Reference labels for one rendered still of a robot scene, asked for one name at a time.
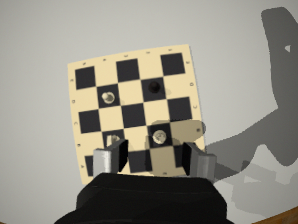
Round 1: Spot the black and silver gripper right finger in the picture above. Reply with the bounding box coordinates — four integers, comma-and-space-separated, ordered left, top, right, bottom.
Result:
182, 142, 217, 185

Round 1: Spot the cream and black chessboard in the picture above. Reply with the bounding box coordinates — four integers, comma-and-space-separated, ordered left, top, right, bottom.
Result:
68, 44, 205, 184

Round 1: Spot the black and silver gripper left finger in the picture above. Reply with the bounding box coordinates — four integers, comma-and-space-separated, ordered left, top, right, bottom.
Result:
93, 139, 129, 179

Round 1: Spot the white pawn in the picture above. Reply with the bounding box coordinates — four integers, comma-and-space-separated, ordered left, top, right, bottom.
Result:
102, 92, 115, 104

